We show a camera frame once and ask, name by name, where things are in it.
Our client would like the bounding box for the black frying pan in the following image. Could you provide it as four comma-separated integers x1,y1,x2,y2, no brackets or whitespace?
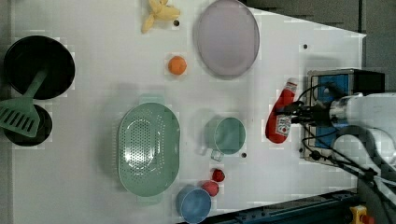
4,35,76,100

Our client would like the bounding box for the silver toaster oven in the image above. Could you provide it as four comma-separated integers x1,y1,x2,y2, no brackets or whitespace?
300,69,385,165

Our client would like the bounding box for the small black bowl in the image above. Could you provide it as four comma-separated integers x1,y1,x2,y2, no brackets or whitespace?
4,105,52,147

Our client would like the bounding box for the blue cup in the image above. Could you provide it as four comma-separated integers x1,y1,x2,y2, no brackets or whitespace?
176,185,211,224

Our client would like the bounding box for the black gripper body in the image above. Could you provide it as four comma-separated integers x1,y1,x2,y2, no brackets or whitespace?
299,102,332,126

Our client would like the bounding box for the red plush ketchup bottle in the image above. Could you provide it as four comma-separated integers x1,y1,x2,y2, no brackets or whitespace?
265,77,298,144

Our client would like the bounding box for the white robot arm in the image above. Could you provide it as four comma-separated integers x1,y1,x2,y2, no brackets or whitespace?
269,93,395,204

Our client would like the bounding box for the blue metal rail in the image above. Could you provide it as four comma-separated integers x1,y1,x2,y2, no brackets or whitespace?
201,190,360,224

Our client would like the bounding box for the orange toy fruit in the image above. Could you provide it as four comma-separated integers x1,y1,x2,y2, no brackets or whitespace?
168,56,187,76

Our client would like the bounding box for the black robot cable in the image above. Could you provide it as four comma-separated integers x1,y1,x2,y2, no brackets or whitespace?
297,82,396,216

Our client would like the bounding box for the pink toy fruit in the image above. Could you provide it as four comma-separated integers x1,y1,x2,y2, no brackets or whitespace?
202,181,219,197

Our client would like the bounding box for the purple round plate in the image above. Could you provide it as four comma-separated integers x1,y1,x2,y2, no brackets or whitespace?
196,0,260,77

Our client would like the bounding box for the green slotted spatula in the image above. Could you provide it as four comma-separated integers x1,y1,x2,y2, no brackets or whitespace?
0,69,48,137

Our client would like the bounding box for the red toy strawberry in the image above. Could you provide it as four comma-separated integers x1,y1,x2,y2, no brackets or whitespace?
212,169,225,182

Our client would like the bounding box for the yellow peeled toy banana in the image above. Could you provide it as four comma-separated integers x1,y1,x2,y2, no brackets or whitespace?
141,0,180,34

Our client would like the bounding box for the green mug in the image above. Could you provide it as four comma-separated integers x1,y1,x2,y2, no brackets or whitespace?
203,116,247,162

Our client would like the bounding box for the yellow red emergency button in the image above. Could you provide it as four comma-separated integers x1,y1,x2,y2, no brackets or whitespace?
350,205,375,224

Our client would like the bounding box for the green oval strainer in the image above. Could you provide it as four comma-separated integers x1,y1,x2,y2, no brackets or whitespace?
118,93,180,205

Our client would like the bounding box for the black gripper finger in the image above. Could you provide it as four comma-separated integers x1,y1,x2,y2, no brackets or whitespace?
276,101,304,113
276,115,301,124

